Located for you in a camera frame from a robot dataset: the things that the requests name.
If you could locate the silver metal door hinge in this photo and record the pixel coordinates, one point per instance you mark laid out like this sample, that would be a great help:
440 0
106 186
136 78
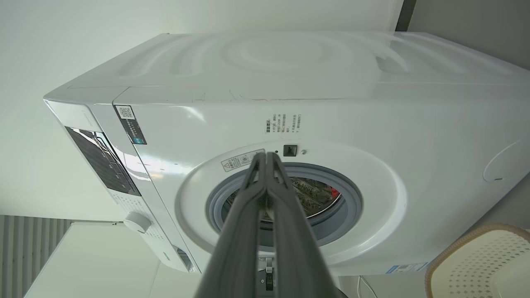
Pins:
269 277

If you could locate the round white filter cover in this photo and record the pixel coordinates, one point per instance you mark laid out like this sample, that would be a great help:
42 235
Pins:
511 161

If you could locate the red and white garment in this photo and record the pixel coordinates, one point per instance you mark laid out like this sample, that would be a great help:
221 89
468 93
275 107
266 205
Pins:
333 192

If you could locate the steel perforated washer drum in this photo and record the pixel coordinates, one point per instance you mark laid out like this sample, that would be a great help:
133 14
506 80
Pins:
310 194

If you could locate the white front-load washing machine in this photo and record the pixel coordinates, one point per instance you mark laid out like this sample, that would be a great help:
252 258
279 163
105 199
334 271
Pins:
414 124

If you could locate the black baseboard strip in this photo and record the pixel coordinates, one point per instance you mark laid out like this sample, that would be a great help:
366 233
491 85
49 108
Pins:
405 14

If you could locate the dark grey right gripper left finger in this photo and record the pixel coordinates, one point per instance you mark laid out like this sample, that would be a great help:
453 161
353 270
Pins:
236 248

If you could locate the printed text label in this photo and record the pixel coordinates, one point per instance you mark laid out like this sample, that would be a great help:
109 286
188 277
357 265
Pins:
283 123

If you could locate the black glossy control display panel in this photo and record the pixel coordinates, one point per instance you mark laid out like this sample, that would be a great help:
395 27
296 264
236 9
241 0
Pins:
103 161

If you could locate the white cabinet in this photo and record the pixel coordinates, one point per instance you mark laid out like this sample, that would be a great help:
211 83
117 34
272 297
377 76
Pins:
103 265

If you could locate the grey warning sticker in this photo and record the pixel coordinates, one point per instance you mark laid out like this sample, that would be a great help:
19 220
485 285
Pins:
238 161

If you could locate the black QR code sticker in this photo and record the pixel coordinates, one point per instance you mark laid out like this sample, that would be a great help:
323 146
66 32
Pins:
130 124

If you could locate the blue energy label sticker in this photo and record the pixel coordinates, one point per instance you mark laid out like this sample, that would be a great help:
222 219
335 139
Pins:
405 267

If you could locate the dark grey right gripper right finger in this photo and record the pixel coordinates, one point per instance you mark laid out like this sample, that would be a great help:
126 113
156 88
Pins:
294 248

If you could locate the black door latch socket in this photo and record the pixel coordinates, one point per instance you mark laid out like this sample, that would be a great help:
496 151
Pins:
290 150

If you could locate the cream perforated laundry basket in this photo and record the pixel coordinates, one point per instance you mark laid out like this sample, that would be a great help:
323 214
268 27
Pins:
476 269

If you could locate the white plastic control dial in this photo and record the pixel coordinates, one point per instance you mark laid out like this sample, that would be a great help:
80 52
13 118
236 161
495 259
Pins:
137 222

